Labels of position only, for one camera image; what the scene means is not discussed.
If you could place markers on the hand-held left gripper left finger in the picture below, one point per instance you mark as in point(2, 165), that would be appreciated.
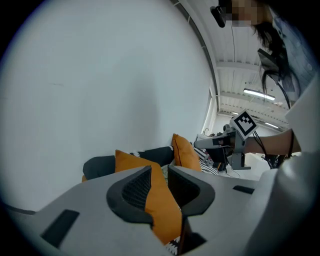
point(95, 220)

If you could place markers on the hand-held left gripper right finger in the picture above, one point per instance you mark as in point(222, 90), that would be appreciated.
point(225, 225)

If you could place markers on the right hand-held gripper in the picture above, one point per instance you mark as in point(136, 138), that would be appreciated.
point(243, 125)

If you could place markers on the orange cushion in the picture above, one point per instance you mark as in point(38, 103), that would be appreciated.
point(186, 155)
point(162, 207)

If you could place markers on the person's right forearm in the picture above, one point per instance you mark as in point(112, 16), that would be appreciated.
point(272, 143)

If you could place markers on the orange sofa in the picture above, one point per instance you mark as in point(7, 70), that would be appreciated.
point(84, 178)

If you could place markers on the light green and white pillow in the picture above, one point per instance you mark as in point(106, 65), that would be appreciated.
point(164, 171)

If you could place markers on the short ceiling tube light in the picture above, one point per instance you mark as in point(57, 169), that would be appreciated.
point(272, 125)

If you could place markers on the long ceiling tube light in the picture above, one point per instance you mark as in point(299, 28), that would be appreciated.
point(258, 94)

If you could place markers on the black wrist band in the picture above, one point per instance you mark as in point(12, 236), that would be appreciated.
point(292, 143)

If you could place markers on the black body-worn device box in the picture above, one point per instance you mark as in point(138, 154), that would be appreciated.
point(268, 62)

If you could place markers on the person's striped light blue shirt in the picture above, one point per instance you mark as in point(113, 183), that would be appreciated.
point(302, 57)

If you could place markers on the person's head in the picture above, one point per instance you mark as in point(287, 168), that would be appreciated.
point(247, 12)

